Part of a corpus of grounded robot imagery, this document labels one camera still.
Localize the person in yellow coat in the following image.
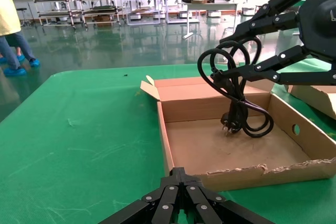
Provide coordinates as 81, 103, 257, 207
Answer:
0, 0, 41, 77

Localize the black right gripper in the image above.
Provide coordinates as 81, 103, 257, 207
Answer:
211, 0, 336, 87

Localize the green table cloth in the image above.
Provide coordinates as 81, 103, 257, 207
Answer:
0, 62, 336, 224

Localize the black round stool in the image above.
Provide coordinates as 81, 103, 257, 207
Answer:
16, 7, 34, 27

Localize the black power cord bundle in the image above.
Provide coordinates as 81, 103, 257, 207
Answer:
197, 36, 275, 138

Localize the cardboard box with torn lid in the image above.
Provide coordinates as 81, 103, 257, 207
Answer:
287, 84, 336, 120

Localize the white shelf rack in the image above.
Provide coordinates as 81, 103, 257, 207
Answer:
164, 0, 201, 25
122, 0, 165, 26

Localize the grey workshop table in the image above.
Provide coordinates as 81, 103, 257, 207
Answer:
180, 1, 240, 40

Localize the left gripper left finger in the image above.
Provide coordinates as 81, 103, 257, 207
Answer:
99, 167, 184, 224

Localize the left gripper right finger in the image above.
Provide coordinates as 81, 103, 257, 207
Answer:
183, 167, 274, 224

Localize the cardboard box with round hole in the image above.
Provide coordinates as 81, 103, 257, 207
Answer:
140, 75, 336, 192

